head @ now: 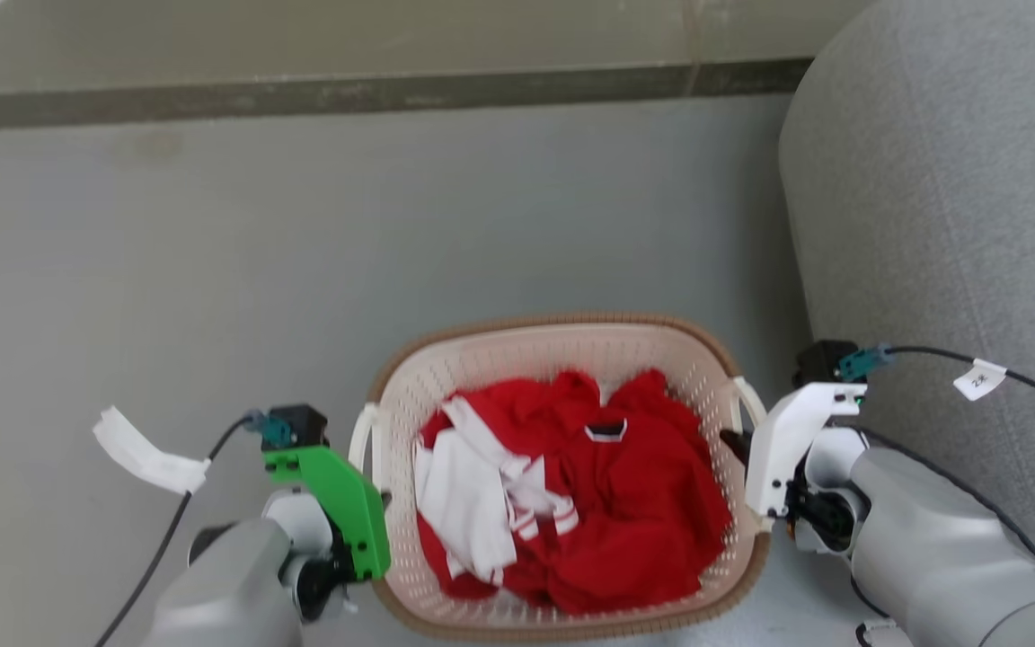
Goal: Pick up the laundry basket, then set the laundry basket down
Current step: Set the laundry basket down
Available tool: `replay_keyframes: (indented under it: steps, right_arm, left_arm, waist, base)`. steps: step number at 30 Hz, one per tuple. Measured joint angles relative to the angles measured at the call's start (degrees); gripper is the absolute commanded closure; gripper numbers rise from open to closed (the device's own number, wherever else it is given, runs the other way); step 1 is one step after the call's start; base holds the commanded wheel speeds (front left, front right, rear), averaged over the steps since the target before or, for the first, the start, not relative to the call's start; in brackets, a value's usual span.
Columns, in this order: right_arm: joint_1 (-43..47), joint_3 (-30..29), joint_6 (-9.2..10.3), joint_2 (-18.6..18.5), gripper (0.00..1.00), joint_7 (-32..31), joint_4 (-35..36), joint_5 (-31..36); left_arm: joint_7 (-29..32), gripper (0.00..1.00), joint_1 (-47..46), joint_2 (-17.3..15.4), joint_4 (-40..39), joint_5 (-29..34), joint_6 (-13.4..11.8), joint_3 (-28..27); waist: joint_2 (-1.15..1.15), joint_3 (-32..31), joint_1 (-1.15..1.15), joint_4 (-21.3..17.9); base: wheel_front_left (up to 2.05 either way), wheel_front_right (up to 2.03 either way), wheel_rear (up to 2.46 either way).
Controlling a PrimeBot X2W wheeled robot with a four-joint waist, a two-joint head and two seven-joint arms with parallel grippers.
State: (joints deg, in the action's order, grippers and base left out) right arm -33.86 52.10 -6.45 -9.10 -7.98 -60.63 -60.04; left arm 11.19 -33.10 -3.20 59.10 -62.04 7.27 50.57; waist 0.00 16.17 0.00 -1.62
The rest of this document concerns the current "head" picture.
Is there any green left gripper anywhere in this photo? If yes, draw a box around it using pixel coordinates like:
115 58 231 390
262 444 392 583

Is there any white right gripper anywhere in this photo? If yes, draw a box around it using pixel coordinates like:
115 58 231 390
720 383 869 522

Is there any beige perforated laundry basket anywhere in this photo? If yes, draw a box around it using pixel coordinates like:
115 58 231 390
349 312 773 642

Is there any red shirt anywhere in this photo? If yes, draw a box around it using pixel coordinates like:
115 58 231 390
415 368 735 617

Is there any white garment with red stripes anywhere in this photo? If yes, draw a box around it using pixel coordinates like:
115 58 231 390
413 396 580 585

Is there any grey fabric sofa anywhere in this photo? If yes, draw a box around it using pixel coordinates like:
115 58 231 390
778 0 1035 605

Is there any raised concrete ledge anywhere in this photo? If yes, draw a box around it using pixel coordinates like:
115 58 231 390
0 0 878 133

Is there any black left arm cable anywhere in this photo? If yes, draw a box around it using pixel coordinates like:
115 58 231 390
93 413 260 647

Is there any white left cable tag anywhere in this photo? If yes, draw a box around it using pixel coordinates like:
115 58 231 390
92 406 212 496

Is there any white cable tag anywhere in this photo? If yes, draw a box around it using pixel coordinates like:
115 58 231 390
952 359 1009 402
92 406 212 496

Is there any white right cable tag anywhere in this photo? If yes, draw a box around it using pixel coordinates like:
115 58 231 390
952 359 1009 402

